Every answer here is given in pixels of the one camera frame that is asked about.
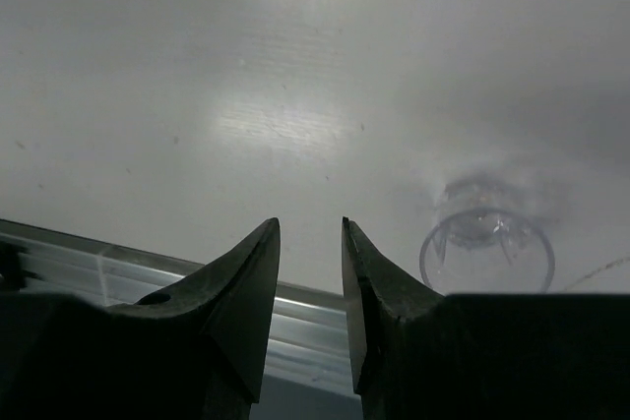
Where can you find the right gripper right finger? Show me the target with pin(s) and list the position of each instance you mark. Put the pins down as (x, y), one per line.
(416, 354)

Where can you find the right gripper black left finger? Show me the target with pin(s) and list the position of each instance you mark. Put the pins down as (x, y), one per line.
(195, 349)

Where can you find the small clear plastic glass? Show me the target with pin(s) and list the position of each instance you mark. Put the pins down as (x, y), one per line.
(486, 239)

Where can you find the aluminium rail frame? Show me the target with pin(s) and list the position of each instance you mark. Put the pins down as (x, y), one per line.
(307, 373)

